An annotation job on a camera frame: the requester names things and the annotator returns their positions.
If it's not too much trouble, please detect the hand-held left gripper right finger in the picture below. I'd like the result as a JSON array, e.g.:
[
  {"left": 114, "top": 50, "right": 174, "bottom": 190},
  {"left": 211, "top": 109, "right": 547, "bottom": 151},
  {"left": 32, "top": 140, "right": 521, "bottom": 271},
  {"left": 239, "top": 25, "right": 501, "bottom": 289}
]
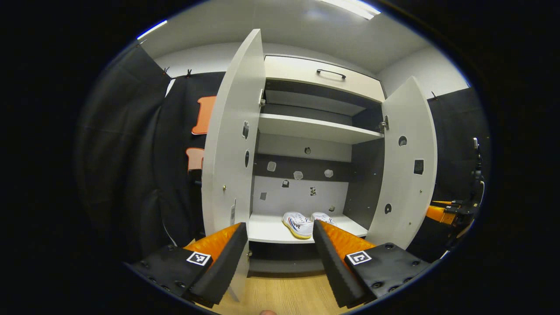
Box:
[{"left": 312, "top": 220, "right": 433, "bottom": 309}]

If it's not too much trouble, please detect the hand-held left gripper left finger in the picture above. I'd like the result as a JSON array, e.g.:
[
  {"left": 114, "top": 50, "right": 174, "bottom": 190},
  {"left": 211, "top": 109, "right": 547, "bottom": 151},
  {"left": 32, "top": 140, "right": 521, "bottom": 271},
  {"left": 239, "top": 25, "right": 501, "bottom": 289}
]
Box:
[{"left": 129, "top": 222, "right": 249, "bottom": 309}]

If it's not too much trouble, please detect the white shoe cabinet door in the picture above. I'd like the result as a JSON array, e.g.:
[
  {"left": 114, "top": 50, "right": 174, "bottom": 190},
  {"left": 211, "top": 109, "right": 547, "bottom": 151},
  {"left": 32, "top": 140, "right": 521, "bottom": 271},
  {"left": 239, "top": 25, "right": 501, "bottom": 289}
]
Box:
[
  {"left": 365, "top": 77, "right": 438, "bottom": 250},
  {"left": 201, "top": 29, "right": 266, "bottom": 302}
]

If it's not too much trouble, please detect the white sneaker shoe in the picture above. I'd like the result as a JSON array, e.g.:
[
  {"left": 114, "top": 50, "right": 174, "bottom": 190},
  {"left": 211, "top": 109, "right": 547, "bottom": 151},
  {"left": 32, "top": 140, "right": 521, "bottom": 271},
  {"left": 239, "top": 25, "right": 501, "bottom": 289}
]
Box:
[
  {"left": 311, "top": 212, "right": 337, "bottom": 226},
  {"left": 282, "top": 212, "right": 314, "bottom": 240}
]

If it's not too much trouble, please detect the white shoe cabinet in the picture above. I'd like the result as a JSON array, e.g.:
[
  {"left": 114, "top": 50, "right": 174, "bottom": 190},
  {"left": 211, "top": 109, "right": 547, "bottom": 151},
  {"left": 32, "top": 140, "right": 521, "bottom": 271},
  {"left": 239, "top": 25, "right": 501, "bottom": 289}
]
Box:
[{"left": 201, "top": 29, "right": 438, "bottom": 302}]

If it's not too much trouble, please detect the white cabinet shelf board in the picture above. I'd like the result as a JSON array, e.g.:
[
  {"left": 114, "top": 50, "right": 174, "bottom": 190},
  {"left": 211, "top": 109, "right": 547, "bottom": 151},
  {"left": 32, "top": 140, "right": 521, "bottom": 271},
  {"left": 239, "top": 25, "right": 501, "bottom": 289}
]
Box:
[
  {"left": 248, "top": 213, "right": 369, "bottom": 244},
  {"left": 257, "top": 113, "right": 385, "bottom": 145}
]

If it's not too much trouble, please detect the white cabinet drawer front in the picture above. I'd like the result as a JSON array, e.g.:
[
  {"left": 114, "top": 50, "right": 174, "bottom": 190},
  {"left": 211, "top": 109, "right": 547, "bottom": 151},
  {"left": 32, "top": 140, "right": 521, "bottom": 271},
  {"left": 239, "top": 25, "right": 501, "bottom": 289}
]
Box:
[{"left": 264, "top": 55, "right": 386, "bottom": 103}]

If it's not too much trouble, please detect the ceiling light panel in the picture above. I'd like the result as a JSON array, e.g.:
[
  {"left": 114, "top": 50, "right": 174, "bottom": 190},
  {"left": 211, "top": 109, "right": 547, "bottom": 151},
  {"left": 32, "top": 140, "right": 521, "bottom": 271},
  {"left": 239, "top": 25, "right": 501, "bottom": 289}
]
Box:
[{"left": 319, "top": 0, "right": 382, "bottom": 21}]

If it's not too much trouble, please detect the black drawer handle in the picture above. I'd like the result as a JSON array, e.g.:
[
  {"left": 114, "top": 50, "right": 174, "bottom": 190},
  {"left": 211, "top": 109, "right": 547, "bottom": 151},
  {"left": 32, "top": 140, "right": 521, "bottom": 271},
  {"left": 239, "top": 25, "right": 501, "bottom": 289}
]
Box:
[{"left": 316, "top": 69, "right": 347, "bottom": 81}]

